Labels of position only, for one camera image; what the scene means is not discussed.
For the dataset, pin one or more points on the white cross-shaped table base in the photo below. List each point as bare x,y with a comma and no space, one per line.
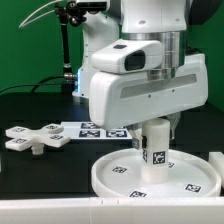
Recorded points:
22,138

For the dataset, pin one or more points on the white round table top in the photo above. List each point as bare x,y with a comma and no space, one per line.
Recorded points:
118,174

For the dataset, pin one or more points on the white obstacle fence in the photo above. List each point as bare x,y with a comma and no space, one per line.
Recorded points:
119,210

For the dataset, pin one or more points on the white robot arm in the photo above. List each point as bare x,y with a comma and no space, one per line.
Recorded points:
151,41

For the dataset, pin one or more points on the white marker tag sheet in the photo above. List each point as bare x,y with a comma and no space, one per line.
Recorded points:
88,130

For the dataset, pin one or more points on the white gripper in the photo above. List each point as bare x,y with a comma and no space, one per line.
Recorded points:
122,100

